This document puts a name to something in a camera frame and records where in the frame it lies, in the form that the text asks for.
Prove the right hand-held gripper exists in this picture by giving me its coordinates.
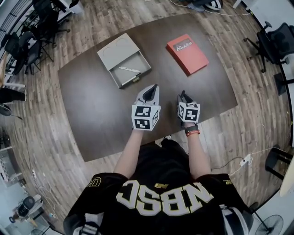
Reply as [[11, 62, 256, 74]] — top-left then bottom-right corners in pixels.
[[176, 90, 201, 128]]

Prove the red book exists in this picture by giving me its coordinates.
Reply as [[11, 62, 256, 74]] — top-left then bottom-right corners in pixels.
[[166, 34, 210, 77]]

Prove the black stool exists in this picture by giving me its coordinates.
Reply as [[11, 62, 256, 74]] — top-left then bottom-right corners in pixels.
[[265, 147, 294, 181]]

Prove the person's right forearm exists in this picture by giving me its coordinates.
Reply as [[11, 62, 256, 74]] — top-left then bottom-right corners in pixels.
[[185, 123, 212, 180]]

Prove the white round-edged table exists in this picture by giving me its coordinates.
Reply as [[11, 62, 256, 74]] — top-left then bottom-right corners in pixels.
[[279, 62, 294, 198]]

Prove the white harness strap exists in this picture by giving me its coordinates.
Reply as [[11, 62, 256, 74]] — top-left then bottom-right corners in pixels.
[[220, 204, 254, 235]]

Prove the person's black lettered jersey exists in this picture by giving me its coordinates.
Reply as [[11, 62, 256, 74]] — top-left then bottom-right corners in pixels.
[[63, 139, 254, 235]]

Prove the white pen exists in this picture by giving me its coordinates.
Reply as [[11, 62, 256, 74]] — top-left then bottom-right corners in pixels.
[[119, 66, 141, 74]]

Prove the black watch with red band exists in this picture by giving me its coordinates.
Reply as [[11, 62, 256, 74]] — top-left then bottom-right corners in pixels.
[[185, 124, 201, 138]]

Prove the black floor fan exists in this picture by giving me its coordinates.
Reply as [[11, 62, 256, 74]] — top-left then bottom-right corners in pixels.
[[254, 214, 284, 235]]

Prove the white cable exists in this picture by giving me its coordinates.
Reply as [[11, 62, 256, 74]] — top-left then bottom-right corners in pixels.
[[228, 123, 273, 176]]

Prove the white power strip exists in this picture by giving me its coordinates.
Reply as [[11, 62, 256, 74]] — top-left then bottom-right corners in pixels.
[[239, 154, 252, 167]]

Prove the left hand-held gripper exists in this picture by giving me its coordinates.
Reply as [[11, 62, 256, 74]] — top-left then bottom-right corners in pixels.
[[131, 84, 161, 132]]

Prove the person's left forearm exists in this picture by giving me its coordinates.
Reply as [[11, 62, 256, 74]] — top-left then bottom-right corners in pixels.
[[113, 128, 145, 179]]

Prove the black and white wheeled machine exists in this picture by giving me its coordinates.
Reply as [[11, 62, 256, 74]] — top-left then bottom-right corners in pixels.
[[9, 196, 43, 224]]

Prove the black mesh office chair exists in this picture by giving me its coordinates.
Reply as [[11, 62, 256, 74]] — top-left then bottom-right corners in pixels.
[[243, 21, 294, 73]]

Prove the grey drawer box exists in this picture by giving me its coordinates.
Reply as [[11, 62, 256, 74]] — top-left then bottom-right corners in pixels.
[[96, 33, 152, 90]]

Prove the dark wooden desk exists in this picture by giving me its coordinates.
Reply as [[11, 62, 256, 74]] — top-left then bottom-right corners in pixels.
[[57, 13, 238, 163]]

